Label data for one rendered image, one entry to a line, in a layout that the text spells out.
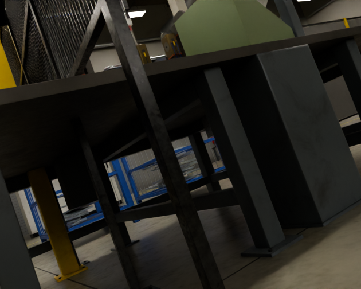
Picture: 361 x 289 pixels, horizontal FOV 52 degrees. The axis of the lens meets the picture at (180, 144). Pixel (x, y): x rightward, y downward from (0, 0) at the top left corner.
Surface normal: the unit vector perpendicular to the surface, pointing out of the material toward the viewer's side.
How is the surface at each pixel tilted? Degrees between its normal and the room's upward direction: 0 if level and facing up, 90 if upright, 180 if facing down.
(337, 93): 90
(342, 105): 90
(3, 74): 90
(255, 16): 90
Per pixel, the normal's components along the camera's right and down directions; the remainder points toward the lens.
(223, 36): -0.79, 0.25
